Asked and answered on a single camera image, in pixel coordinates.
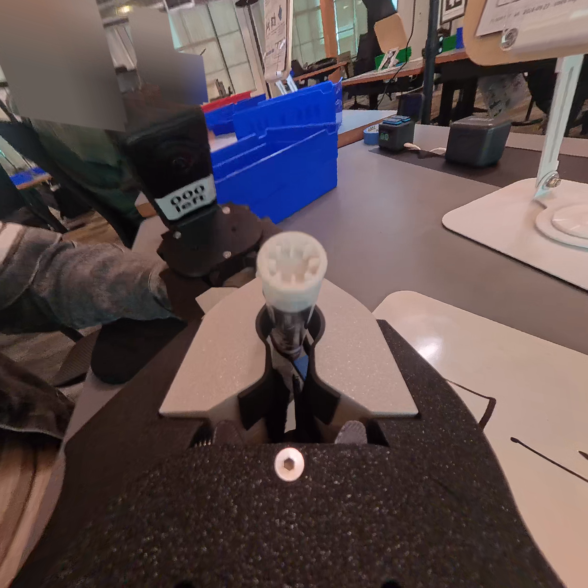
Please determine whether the dark battery charger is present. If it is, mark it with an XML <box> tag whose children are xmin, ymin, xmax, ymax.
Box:
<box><xmin>378</xmin><ymin>116</ymin><xmax>415</xmax><ymax>152</ymax></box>

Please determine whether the red plastic bin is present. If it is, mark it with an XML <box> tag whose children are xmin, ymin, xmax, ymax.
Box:
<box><xmin>201</xmin><ymin>91</ymin><xmax>252</xmax><ymax>113</ymax></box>

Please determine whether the black dry erase marker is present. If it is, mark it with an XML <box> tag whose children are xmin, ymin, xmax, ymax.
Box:
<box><xmin>255</xmin><ymin>231</ymin><xmax>329</xmax><ymax>364</ymax></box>

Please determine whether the grey box device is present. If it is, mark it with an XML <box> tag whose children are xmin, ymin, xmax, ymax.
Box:
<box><xmin>445</xmin><ymin>116</ymin><xmax>511</xmax><ymax>167</ymax></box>

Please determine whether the blue plastic storage bin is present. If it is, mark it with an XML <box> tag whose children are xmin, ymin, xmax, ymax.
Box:
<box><xmin>233</xmin><ymin>82</ymin><xmax>343</xmax><ymax>138</ymax></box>
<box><xmin>204</xmin><ymin>94</ymin><xmax>267</xmax><ymax>136</ymax></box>
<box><xmin>213</xmin><ymin>129</ymin><xmax>340</xmax><ymax>223</ymax></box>

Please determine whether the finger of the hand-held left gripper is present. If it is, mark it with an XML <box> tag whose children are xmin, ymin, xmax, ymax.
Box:
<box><xmin>195</xmin><ymin>275</ymin><xmax>260</xmax><ymax>321</ymax></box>

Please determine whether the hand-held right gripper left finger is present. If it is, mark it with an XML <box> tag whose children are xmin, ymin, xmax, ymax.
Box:
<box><xmin>158</xmin><ymin>278</ymin><xmax>288</xmax><ymax>444</ymax></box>

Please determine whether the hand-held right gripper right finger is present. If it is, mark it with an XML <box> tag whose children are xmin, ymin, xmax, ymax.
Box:
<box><xmin>294</xmin><ymin>278</ymin><xmax>420</xmax><ymax>444</ymax></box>

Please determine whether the white metal desk stand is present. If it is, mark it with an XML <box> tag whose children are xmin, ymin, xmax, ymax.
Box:
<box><xmin>442</xmin><ymin>0</ymin><xmax>588</xmax><ymax>291</ymax></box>

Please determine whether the person's grey jacket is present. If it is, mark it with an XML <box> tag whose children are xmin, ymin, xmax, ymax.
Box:
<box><xmin>0</xmin><ymin>354</ymin><xmax>74</xmax><ymax>442</ymax></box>

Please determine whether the white whiteboard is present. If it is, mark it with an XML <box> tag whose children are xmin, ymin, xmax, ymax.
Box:
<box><xmin>373</xmin><ymin>290</ymin><xmax>588</xmax><ymax>588</ymax></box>

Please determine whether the person's left forearm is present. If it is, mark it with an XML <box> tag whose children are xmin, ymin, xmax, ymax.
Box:
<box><xmin>0</xmin><ymin>223</ymin><xmax>187</xmax><ymax>336</ymax></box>

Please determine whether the green plastic bin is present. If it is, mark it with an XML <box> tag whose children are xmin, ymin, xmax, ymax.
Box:
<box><xmin>374</xmin><ymin>46</ymin><xmax>413</xmax><ymax>72</ymax></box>

